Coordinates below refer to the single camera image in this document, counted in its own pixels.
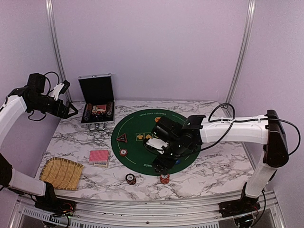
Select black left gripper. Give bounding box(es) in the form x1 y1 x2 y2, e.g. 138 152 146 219
29 95 77 119

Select red poker chip stack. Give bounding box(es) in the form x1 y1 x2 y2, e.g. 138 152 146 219
160 174 170 184

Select black poker chip stack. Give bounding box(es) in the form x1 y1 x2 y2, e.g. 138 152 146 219
125 173 136 185

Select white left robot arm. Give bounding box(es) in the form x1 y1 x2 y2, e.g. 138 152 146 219
0 73 78 211

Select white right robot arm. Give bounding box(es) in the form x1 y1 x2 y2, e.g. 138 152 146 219
144 110 289 213

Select aluminium poker chip case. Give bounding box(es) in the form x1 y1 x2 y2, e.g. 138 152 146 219
78 73 115 132

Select round green poker mat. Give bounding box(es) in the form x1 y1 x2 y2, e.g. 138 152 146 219
111 109 199 176

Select red playing card deck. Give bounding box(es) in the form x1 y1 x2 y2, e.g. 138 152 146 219
89 150 109 163

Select playing card box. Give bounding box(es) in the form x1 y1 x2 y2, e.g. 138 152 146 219
94 161 109 168

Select woven bamboo tray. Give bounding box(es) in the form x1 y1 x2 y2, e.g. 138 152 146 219
39 157 84 191

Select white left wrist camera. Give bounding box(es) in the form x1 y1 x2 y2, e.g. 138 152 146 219
48 80 70 101

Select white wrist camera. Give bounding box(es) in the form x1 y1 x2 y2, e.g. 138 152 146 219
146 138 169 151
48 80 70 101

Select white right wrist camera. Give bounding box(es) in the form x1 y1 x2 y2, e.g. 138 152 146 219
146 138 169 151

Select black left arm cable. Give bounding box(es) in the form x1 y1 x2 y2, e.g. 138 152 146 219
28 71 60 122

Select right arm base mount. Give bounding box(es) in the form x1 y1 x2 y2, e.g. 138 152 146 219
218 184 261 218

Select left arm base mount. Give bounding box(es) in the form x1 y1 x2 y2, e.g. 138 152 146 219
34 182 76 217

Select aluminium front rail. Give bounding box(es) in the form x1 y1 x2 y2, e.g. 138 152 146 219
8 191 286 228

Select left aluminium frame post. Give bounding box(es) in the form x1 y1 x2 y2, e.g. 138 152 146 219
45 0 72 103

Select aluminium frame post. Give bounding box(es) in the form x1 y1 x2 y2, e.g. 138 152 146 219
45 0 72 103
225 0 257 103

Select right aluminium frame post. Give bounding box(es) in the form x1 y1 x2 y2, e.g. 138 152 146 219
225 0 257 103

